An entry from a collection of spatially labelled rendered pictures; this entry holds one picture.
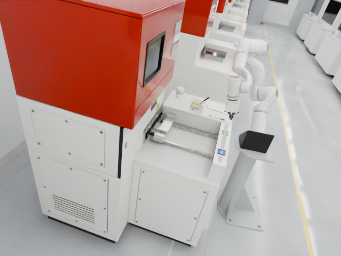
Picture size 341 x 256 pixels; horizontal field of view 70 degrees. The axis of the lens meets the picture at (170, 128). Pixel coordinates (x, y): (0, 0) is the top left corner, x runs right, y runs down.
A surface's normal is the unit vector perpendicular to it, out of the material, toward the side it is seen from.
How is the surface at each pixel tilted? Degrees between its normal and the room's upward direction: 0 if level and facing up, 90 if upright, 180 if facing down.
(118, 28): 90
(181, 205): 90
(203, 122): 90
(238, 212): 0
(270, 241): 0
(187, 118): 90
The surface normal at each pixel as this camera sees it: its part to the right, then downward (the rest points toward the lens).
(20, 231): 0.15, -0.81
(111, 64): -0.28, 0.51
